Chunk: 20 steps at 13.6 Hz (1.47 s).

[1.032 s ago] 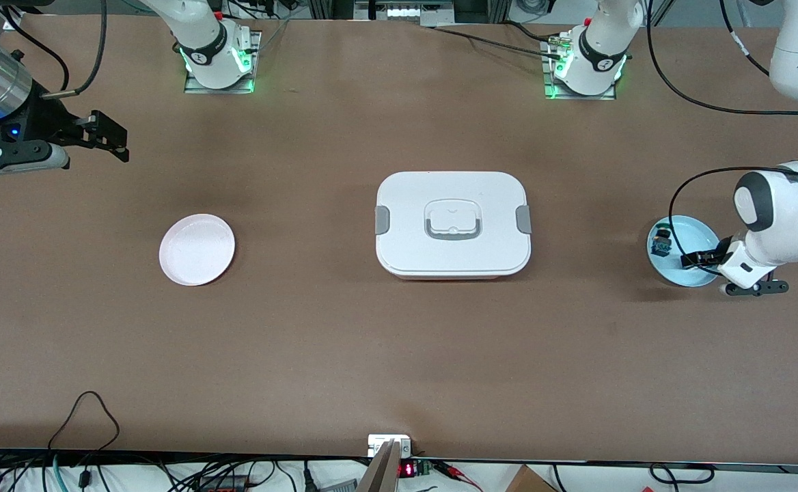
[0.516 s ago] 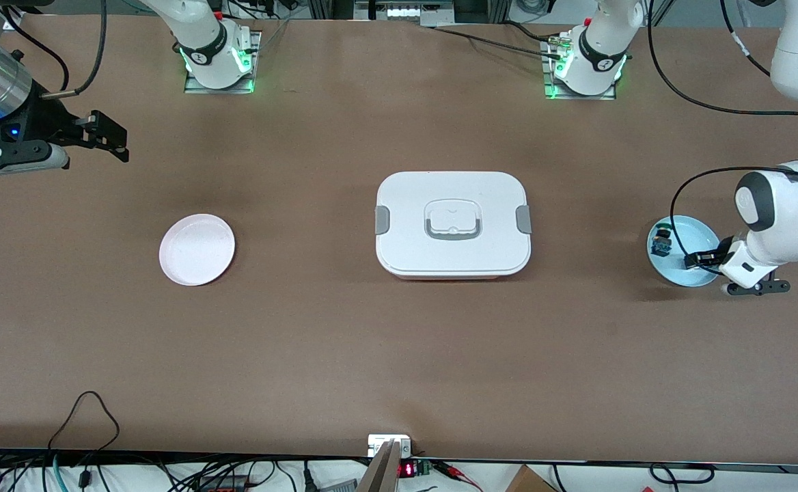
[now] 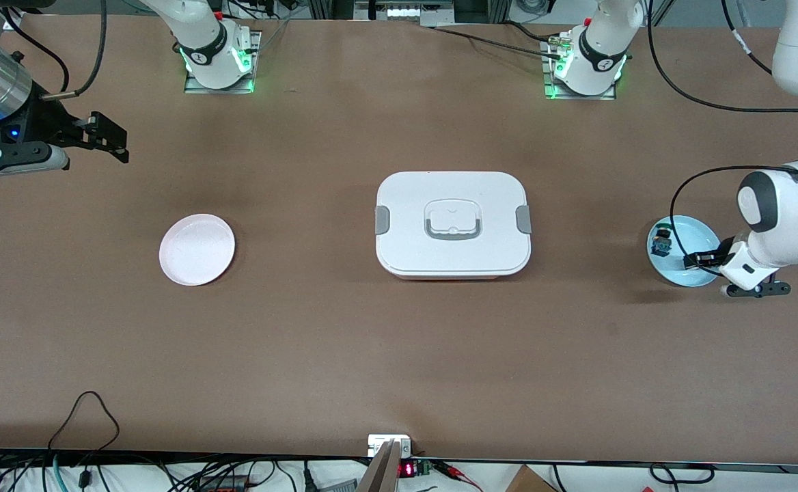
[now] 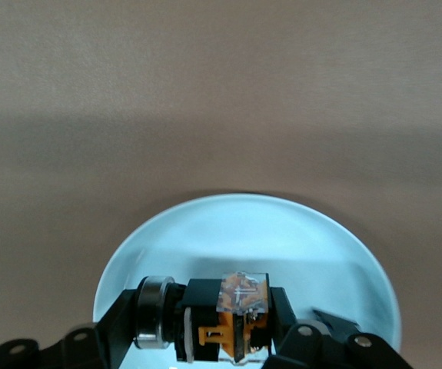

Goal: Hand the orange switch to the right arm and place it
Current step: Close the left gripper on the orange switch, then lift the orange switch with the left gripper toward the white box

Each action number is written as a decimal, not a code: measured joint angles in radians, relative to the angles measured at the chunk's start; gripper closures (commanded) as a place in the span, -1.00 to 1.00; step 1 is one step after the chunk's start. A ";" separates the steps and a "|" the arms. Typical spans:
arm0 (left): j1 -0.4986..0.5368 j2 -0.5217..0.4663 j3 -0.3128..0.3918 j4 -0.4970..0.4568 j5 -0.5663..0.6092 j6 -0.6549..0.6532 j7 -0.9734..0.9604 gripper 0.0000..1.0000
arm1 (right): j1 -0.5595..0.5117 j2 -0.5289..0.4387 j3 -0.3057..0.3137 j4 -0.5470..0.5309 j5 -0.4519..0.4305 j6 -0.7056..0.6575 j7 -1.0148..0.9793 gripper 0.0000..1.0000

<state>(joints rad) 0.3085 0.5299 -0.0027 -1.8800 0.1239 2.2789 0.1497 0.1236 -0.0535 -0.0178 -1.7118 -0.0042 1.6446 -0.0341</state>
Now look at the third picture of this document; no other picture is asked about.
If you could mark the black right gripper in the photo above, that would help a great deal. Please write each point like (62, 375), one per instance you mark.
(49, 124)

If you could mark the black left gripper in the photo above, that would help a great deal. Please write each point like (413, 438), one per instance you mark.
(706, 260)

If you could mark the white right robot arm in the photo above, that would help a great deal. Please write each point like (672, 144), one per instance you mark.
(211, 41)

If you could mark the light blue round plate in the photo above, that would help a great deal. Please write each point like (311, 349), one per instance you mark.
(696, 232)

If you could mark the pink round plate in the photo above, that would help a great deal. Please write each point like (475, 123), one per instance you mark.
(197, 249)

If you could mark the white lunch box grey latches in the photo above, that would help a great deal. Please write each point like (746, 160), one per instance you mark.
(452, 225)

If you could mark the brown cardboard piece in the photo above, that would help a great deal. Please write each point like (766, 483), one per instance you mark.
(529, 482)

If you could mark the red clip leads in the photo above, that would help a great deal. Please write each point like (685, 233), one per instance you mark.
(457, 475)

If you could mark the red digit display module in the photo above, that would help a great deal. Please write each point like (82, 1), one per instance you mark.
(409, 469)

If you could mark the white socket box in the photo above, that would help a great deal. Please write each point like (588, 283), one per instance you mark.
(389, 443)

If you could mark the grey metal bar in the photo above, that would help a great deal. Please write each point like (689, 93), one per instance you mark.
(380, 471)

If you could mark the green push button switch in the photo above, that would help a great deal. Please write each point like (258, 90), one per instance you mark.
(662, 242)

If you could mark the aluminium frame rail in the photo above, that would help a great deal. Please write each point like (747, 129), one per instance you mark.
(8, 24)

